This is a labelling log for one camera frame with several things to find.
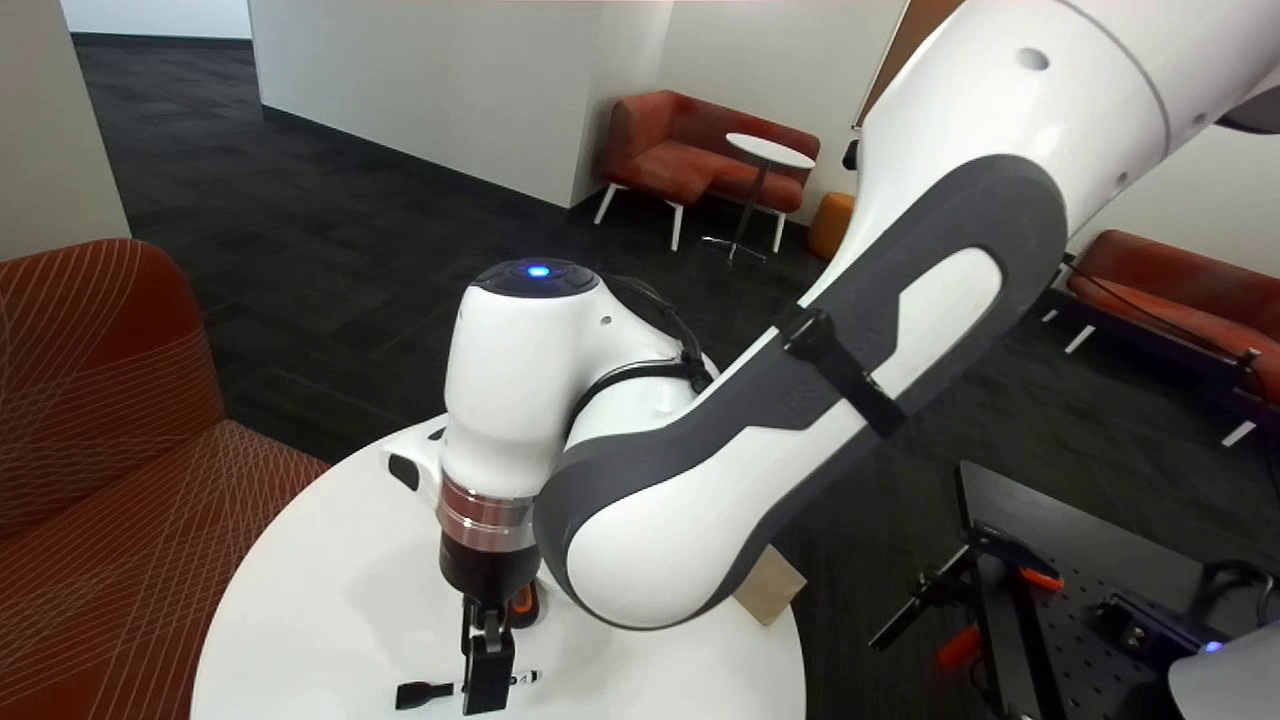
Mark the orange sofa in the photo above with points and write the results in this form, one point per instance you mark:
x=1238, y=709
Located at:
x=126, y=487

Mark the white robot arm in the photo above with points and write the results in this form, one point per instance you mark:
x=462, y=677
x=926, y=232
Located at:
x=597, y=448

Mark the orange bench at right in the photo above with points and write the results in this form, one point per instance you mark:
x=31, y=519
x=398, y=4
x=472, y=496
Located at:
x=1222, y=317

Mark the black perforated mounting board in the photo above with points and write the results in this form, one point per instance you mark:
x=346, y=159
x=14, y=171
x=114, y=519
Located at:
x=1081, y=618

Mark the round white table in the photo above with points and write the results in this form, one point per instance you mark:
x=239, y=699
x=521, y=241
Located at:
x=343, y=613

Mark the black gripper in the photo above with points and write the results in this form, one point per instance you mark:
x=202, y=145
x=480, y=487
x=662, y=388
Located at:
x=497, y=595

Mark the distant small white table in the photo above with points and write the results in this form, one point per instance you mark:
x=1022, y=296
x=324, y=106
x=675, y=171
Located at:
x=771, y=159

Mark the black and white marker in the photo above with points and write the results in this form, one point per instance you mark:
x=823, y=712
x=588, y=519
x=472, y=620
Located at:
x=512, y=677

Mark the distant orange armchair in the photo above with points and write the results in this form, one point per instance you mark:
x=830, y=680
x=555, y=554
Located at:
x=678, y=148

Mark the brown paper napkin upper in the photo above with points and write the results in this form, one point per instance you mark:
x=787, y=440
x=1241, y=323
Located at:
x=771, y=585

